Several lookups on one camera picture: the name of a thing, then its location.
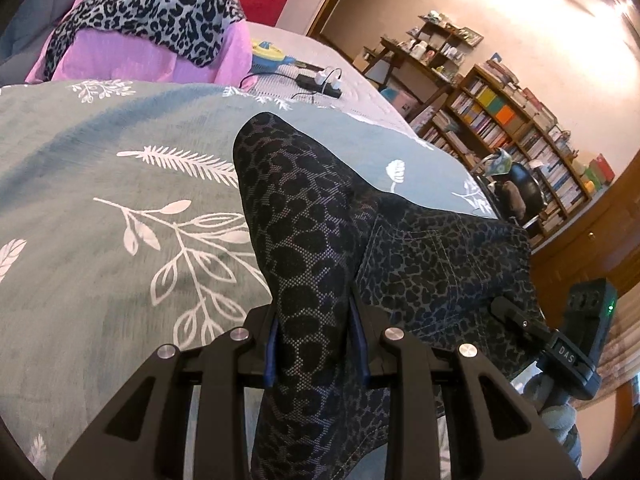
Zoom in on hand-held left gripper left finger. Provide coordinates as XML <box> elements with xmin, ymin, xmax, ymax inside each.
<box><xmin>52</xmin><ymin>305</ymin><xmax>281</xmax><ymax>480</ymax></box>

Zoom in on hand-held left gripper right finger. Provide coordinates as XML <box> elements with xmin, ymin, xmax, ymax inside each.
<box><xmin>347</xmin><ymin>285</ymin><xmax>583</xmax><ymax>480</ymax></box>

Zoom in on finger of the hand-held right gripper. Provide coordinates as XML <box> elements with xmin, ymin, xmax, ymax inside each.
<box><xmin>490</xmin><ymin>296</ymin><xmax>553</xmax><ymax>342</ymax></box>

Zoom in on dark leopard print pants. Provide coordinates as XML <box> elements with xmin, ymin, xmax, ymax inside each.
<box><xmin>232</xmin><ymin>112</ymin><xmax>546</xmax><ymax>480</ymax></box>

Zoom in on person's right hand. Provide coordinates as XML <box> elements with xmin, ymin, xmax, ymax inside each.
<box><xmin>520</xmin><ymin>372</ymin><xmax>581</xmax><ymax>433</ymax></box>

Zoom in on beige curtain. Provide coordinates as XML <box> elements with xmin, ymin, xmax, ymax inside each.
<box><xmin>597</xmin><ymin>305</ymin><xmax>640</xmax><ymax>411</ymax></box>

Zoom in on wooden cabinet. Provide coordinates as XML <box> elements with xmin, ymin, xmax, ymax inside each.
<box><xmin>525</xmin><ymin>150</ymin><xmax>640</xmax><ymax>311</ymax></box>

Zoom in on black office chair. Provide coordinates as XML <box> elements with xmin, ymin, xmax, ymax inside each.
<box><xmin>480</xmin><ymin>152</ymin><xmax>548</xmax><ymax>231</ymax></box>

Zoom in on patterned cloth on chair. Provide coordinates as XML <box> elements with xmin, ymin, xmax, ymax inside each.
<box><xmin>482</xmin><ymin>152</ymin><xmax>516</xmax><ymax>178</ymax></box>

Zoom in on wooden bookshelf with books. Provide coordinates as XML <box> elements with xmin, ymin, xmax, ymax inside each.
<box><xmin>415</xmin><ymin>52</ymin><xmax>616</xmax><ymax>241</ymax></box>

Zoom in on teal leaf print bed sheet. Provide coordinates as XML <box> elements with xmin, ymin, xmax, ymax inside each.
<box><xmin>0</xmin><ymin>80</ymin><xmax>501</xmax><ymax>480</ymax></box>

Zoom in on grey quilted mattress cover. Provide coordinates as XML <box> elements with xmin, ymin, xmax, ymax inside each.
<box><xmin>240</xmin><ymin>20</ymin><xmax>418</xmax><ymax>136</ymax></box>

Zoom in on black power strip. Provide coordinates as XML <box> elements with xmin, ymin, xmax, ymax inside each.
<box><xmin>296</xmin><ymin>72</ymin><xmax>343</xmax><ymax>100</ymax></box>

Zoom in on small wooden shelf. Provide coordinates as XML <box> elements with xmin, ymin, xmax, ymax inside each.
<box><xmin>352</xmin><ymin>10</ymin><xmax>483</xmax><ymax>86</ymax></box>

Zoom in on yellow and blue device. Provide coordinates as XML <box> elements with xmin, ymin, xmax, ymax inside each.
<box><xmin>249</xmin><ymin>39</ymin><xmax>296</xmax><ymax>75</ymax></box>

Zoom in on pink cloth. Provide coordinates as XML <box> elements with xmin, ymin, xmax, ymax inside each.
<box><xmin>25</xmin><ymin>22</ymin><xmax>258</xmax><ymax>93</ymax></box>

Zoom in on grey leopard print cloth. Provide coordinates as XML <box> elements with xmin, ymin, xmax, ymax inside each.
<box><xmin>42</xmin><ymin>0</ymin><xmax>246</xmax><ymax>83</ymax></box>

